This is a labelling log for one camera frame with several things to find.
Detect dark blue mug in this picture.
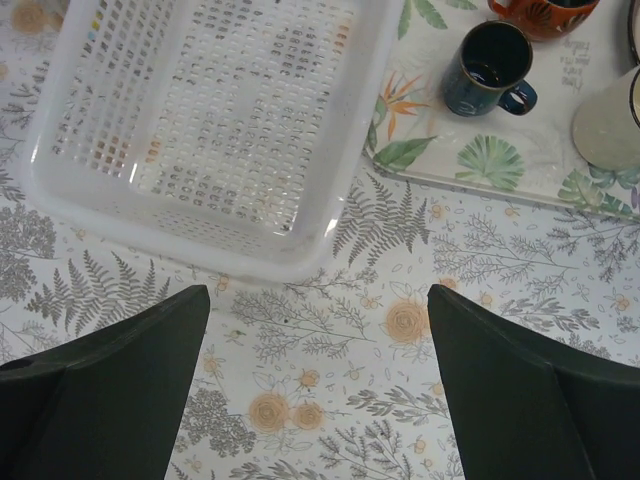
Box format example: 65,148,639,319
441,20,538,117

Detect white perforated plastic basket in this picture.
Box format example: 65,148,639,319
20,1,403,282

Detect floral tablecloth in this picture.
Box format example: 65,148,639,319
1,1,639,479

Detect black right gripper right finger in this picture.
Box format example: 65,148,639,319
428,285,639,479

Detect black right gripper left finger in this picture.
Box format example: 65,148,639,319
1,285,210,479

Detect cream enamel mug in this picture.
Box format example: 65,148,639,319
572,67,639,171

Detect orange patterned mug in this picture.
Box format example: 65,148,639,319
487,0,600,41

